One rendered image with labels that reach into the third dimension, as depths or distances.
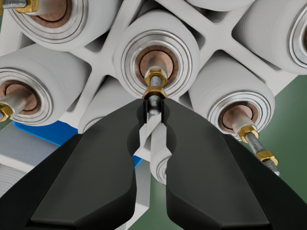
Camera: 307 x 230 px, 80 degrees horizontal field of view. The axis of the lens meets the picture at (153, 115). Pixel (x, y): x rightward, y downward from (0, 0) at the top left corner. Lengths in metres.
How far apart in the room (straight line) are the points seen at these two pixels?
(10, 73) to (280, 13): 0.28
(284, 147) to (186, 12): 0.56
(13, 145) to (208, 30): 0.45
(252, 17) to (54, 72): 0.25
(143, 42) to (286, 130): 0.55
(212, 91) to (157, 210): 0.72
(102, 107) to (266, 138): 0.53
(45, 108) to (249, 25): 0.27
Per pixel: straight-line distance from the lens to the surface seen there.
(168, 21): 0.20
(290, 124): 0.66
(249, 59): 0.30
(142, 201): 0.52
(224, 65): 0.28
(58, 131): 0.52
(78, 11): 0.21
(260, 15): 0.27
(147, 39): 0.20
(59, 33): 0.22
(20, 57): 0.26
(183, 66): 0.20
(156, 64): 0.18
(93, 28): 0.21
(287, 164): 0.78
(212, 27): 0.28
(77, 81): 0.29
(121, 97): 0.26
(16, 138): 0.53
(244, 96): 0.24
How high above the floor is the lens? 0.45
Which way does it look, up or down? 58 degrees down
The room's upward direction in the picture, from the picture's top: 177 degrees counter-clockwise
